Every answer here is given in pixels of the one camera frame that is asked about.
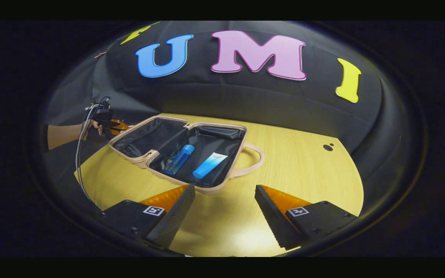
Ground black backdrop cloth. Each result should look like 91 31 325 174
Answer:
43 21 424 228

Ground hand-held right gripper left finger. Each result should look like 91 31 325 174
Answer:
101 184 196 249

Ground white and blue tube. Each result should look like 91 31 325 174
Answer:
192 152 228 180

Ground beige suitcase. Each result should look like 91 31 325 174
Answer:
108 115 265 195

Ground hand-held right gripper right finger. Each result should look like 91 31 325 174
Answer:
254 185 358 250

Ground white cable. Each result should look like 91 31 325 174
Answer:
75 103 103 205

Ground blue skin care bottle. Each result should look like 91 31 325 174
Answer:
164 144 195 176

